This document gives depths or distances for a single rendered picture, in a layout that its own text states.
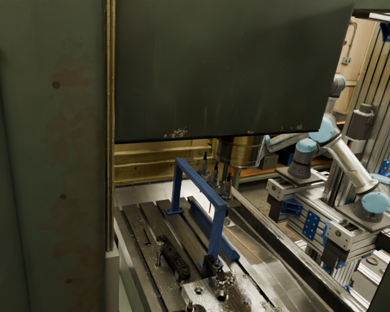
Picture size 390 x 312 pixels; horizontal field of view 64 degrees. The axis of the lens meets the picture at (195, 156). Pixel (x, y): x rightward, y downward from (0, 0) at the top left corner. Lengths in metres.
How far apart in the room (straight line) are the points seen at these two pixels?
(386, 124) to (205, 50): 1.40
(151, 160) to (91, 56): 1.67
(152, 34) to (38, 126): 0.33
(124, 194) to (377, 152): 1.51
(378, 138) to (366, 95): 0.25
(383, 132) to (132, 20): 1.58
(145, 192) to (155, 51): 1.50
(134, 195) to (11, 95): 1.68
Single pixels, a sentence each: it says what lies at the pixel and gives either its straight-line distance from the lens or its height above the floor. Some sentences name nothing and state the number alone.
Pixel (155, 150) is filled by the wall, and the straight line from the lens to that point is 2.03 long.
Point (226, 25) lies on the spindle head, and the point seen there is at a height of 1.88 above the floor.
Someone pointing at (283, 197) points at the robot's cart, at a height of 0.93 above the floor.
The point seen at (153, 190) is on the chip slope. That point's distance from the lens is 2.09.
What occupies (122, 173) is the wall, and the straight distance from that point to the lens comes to 2.04.
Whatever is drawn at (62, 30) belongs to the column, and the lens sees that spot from 0.41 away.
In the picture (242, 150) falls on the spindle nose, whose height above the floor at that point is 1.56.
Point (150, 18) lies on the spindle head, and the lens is 0.66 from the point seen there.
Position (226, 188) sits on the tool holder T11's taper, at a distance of 1.31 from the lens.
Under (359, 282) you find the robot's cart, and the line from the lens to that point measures 2.85.
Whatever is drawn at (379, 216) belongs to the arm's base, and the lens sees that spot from 1.88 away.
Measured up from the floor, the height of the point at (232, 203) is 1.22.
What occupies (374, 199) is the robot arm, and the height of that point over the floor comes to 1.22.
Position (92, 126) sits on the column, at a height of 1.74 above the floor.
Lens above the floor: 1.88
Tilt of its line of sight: 23 degrees down
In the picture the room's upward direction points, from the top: 7 degrees clockwise
